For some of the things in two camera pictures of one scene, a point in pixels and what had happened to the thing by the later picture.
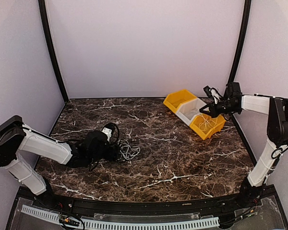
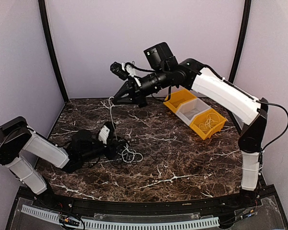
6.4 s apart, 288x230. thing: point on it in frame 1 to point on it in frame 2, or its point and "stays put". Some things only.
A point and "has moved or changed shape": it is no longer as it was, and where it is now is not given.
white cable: x=203 y=125 has moved or changed shape
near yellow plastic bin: x=206 y=126 stays put
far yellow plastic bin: x=173 y=100 stays put
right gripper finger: x=208 y=105 to x=123 y=94
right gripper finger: x=207 y=112 to x=127 y=99
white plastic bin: x=187 y=111 stays put
